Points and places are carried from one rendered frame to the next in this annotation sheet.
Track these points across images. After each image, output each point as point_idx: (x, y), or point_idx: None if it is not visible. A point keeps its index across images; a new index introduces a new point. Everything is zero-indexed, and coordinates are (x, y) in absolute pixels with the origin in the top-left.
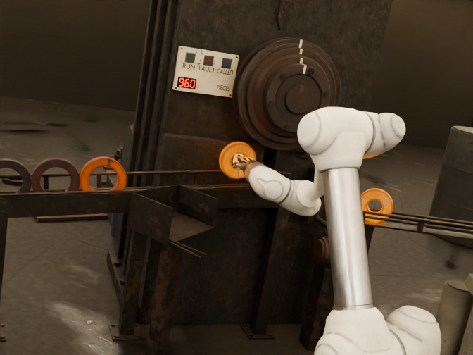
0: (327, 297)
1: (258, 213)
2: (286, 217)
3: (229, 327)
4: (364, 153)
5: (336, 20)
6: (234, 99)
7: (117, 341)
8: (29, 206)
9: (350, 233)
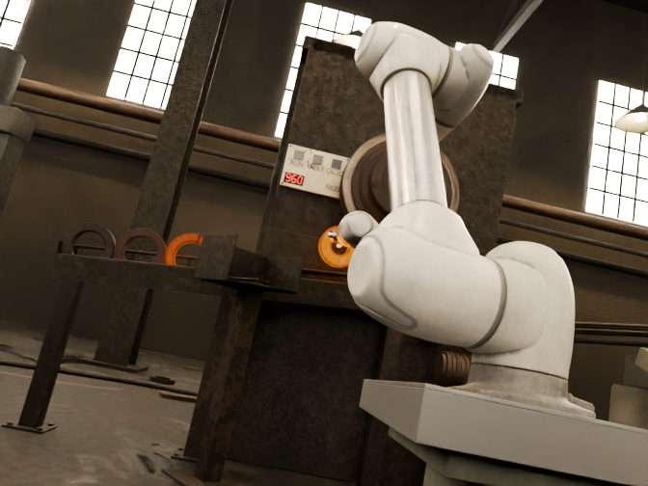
0: None
1: (369, 330)
2: None
3: (330, 480)
4: (442, 82)
5: (453, 136)
6: (340, 193)
7: (175, 460)
8: (105, 272)
9: (412, 126)
